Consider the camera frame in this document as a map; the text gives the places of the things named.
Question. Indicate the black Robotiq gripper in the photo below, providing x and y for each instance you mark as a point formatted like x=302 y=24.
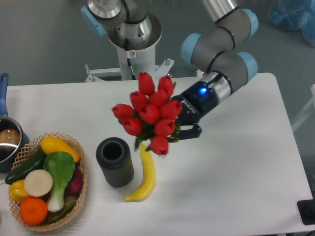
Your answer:
x=197 y=101

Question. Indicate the red tulip bouquet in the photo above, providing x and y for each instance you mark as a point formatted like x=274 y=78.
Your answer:
x=152 y=114

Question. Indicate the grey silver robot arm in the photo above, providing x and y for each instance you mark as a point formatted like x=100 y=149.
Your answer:
x=210 y=54

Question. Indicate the dark grey ribbed vase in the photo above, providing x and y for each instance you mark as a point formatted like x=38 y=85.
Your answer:
x=114 y=157

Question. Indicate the yellow plastic banana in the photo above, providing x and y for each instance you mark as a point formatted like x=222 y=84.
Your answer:
x=148 y=181

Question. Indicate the purple sweet potato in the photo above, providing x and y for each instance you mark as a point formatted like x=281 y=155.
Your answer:
x=76 y=184

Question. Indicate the black device at edge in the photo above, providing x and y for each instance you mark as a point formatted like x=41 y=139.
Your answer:
x=307 y=211

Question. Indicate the green bok choy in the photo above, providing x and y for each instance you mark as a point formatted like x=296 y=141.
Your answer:
x=60 y=165

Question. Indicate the green chili pepper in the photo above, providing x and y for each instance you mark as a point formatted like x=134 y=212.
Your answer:
x=62 y=214

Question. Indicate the yellow squash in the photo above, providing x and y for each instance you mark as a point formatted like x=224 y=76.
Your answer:
x=52 y=144

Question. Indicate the blue plastic bag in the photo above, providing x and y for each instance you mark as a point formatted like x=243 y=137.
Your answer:
x=294 y=15

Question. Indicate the dark green cucumber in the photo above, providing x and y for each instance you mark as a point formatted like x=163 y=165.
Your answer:
x=35 y=162

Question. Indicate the cream round radish slice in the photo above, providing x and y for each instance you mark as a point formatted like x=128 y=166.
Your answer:
x=38 y=183

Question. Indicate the orange fruit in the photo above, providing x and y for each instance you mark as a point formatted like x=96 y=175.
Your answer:
x=33 y=211

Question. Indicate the blue saucepan with lid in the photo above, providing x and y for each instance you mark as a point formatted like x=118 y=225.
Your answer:
x=12 y=136

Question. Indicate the yellow bell pepper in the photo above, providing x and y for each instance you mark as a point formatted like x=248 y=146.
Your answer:
x=17 y=191

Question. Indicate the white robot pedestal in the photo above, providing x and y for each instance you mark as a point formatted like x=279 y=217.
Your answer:
x=135 y=45

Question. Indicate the white metal frame right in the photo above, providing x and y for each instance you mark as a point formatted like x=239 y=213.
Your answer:
x=305 y=112

